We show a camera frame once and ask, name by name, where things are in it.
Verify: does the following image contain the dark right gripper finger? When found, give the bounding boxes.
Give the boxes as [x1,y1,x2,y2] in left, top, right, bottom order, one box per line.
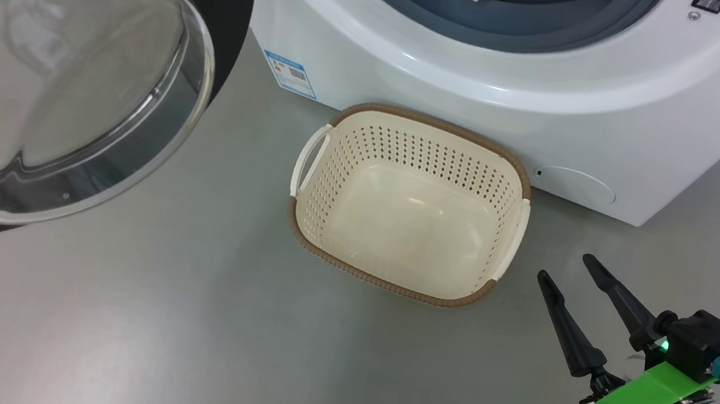
[526,269,618,382]
[572,253,673,355]

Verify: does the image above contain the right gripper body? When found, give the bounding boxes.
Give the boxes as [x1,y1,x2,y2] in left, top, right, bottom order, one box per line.
[576,327,671,404]

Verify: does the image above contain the dark round glass washer door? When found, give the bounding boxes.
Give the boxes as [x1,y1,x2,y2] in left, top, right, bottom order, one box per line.
[0,0,256,274]

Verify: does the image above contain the cream perforated laundry basket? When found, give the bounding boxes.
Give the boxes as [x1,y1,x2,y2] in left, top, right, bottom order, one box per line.
[279,95,542,316]

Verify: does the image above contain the white front-load washing machine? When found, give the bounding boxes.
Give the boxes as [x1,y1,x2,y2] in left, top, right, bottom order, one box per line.
[232,0,720,236]

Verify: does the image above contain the blue-grey rubber door gasket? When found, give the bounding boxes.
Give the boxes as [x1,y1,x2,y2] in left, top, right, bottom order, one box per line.
[333,0,667,69]

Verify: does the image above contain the oval white filter cover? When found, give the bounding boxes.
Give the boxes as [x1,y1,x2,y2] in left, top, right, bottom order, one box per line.
[530,163,620,207]

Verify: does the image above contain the blue white energy label sticker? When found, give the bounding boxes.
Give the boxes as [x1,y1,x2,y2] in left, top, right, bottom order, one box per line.
[258,49,322,101]

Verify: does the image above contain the green right camera bracket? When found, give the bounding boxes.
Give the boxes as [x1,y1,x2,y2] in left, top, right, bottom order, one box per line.
[579,352,719,404]

